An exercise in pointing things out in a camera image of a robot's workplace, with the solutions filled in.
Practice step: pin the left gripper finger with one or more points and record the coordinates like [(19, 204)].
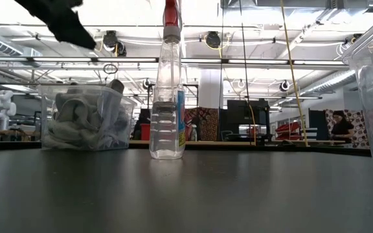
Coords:
[(63, 22)]

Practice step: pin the blue and white cloth pile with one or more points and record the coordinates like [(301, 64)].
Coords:
[(117, 86)]

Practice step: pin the grey waffle microfiber towel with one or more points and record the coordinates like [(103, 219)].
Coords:
[(73, 110), (66, 140)]

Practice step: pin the glass jar with pink lid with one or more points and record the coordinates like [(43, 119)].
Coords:
[(167, 129)]

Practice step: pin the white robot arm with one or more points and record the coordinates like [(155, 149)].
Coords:
[(2, 106)]

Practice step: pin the long ceiling light strip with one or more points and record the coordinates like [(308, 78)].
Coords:
[(290, 62), (70, 59)]

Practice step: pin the red box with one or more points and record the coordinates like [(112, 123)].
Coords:
[(145, 132)]

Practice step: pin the patterned fabric partition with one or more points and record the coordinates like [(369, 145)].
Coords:
[(206, 124), (361, 126)]

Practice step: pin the black monitor cart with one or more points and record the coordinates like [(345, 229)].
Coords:
[(241, 113)]

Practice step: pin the red storage bins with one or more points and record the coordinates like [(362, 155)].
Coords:
[(287, 127)]

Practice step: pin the person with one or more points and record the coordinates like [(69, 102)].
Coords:
[(340, 127)]

